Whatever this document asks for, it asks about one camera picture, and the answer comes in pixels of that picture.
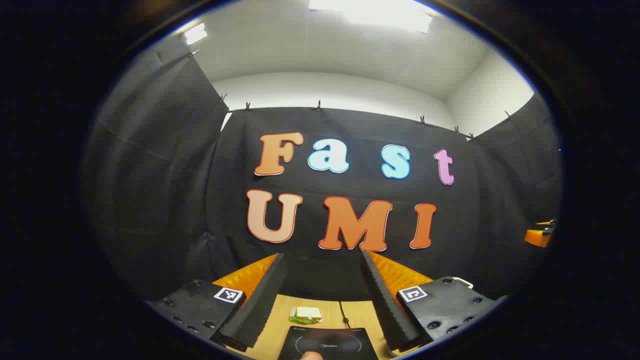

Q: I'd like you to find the black induction cooktop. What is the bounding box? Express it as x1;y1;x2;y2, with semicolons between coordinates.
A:
277;326;379;360

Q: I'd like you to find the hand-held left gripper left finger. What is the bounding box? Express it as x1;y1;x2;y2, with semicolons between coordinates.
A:
145;252;290;353

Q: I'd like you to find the black backdrop cloth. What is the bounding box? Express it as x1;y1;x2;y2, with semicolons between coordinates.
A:
82;35;563;303

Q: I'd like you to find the small ceiling light panel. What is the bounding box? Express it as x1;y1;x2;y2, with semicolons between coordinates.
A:
184;22;208;46

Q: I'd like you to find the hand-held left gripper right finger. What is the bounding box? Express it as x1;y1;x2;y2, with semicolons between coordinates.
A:
361;250;507;353

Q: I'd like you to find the green and white sandwich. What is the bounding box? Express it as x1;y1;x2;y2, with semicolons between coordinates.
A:
288;306;323;325

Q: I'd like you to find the large ceiling light panel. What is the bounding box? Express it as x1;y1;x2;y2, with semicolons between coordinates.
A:
308;0;433;34

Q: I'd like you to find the row of cloth clips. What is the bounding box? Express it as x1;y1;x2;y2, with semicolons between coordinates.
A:
188;49;514;142

